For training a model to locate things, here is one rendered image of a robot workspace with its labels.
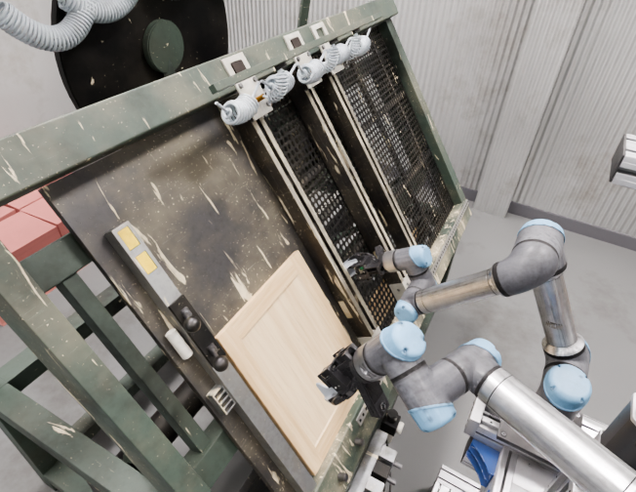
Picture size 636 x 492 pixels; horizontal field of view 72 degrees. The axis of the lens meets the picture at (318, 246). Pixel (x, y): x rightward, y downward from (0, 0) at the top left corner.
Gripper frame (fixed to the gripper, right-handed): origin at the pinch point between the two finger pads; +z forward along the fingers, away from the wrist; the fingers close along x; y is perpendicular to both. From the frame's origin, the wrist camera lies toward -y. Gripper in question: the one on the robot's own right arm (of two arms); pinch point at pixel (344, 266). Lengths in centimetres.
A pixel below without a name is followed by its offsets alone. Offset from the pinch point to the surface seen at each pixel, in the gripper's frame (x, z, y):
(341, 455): 41, -3, 50
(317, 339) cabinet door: 9.2, 0.4, 29.9
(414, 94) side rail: -32, 0, -120
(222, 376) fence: -11, -2, 66
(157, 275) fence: -42, -2, 65
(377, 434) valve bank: 56, 0, 30
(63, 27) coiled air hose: -108, 19, 33
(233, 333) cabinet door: -16, 0, 55
